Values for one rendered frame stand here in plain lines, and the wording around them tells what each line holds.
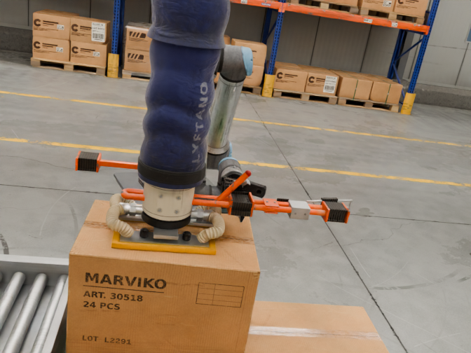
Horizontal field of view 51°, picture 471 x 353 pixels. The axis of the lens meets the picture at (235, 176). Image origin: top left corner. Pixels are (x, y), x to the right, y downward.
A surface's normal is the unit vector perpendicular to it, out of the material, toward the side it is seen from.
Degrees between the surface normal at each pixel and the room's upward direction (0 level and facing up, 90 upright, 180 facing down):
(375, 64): 90
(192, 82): 78
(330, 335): 0
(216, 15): 96
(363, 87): 91
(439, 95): 90
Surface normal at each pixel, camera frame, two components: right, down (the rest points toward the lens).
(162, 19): -0.70, 0.31
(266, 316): 0.15, -0.92
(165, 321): 0.07, 0.37
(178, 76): 0.04, 0.13
